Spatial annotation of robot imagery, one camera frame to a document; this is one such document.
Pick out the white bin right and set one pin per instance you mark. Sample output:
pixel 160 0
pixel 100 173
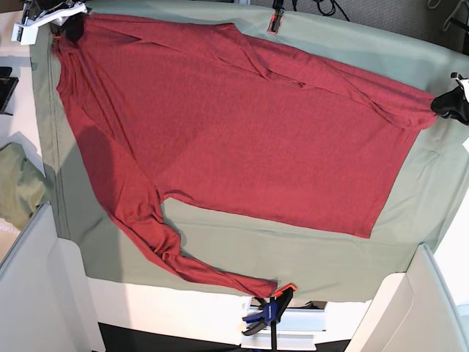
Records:
pixel 413 311

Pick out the white bin left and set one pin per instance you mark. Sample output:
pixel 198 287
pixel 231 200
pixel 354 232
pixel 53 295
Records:
pixel 46 304

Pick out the black tablet device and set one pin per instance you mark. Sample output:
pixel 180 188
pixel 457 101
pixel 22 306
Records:
pixel 8 84

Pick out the white bin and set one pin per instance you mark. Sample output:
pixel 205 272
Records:
pixel 413 311
pixel 46 304

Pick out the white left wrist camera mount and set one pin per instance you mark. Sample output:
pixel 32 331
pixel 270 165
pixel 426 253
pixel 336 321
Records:
pixel 462 83

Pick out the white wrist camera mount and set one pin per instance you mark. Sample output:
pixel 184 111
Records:
pixel 462 83
pixel 26 30

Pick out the blue orange bar clamp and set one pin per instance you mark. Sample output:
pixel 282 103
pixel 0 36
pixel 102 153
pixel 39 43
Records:
pixel 270 314

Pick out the red long-sleeve shirt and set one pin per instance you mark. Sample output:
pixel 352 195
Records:
pixel 224 121

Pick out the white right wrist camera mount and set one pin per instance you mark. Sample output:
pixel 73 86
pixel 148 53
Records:
pixel 26 30

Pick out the crumpled green cloth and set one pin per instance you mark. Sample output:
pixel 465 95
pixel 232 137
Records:
pixel 23 186

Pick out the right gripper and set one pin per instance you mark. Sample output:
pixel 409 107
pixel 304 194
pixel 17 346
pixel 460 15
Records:
pixel 73 26

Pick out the orange black clamp top middle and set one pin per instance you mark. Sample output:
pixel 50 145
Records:
pixel 275 21

